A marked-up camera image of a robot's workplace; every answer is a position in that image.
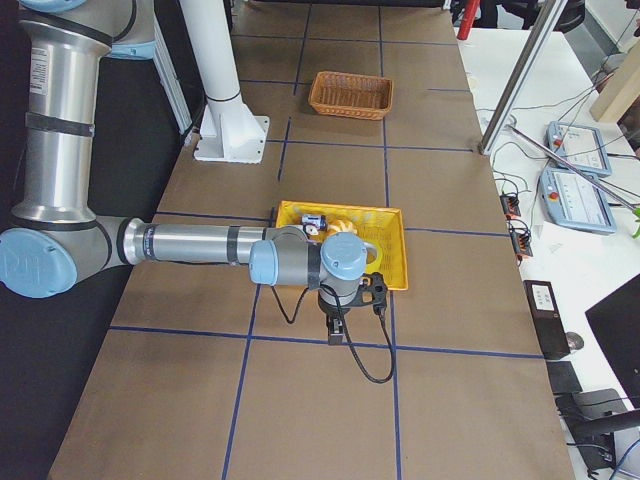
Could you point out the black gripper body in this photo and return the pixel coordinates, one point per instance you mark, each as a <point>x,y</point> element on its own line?
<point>331,310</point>

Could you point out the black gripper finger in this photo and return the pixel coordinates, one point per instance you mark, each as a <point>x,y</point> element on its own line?
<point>335,331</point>

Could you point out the yellow tape roll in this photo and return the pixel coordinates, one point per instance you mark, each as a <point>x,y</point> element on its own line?
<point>374,254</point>

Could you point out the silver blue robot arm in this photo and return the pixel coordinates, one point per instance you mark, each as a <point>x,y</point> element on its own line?
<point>57,241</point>

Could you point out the yellow plastic basket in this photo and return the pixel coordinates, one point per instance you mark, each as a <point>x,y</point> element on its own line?
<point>378,224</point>

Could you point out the brown wicker basket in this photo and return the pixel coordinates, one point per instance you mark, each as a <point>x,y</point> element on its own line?
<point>351,95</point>

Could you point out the toy croissant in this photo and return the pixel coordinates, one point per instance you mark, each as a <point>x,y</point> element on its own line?
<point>341,226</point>

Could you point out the black white can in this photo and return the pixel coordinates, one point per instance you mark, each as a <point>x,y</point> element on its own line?
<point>313,224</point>

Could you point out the orange connector near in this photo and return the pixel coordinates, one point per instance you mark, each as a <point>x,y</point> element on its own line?
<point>521,241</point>

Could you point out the orange connector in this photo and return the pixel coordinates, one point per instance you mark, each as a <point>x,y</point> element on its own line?
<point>521,241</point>
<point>510,205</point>

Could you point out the orange connector far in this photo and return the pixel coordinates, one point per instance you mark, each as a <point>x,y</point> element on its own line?
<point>510,205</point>

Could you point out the black power adapter box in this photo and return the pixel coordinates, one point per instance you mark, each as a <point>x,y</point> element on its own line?
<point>546,319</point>

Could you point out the near teach pendant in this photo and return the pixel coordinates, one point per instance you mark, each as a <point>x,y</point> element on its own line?
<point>573,202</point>

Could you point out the teach pendant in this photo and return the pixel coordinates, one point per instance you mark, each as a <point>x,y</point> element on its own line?
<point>582,146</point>
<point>573,202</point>

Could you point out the black monitor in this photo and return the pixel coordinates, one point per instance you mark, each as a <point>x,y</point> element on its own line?
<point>614,322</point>

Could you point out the far teach pendant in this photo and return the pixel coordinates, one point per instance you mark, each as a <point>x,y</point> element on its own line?
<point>582,146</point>

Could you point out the metal rod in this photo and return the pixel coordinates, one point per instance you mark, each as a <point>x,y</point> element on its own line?
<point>569,166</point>

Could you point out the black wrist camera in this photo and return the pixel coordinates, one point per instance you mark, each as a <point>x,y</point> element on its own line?
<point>374,292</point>

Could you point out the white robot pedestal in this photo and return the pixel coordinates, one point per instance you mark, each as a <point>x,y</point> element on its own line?
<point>229,131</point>

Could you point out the aluminium frame post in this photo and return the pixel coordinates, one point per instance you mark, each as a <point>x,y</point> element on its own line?
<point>548,17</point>

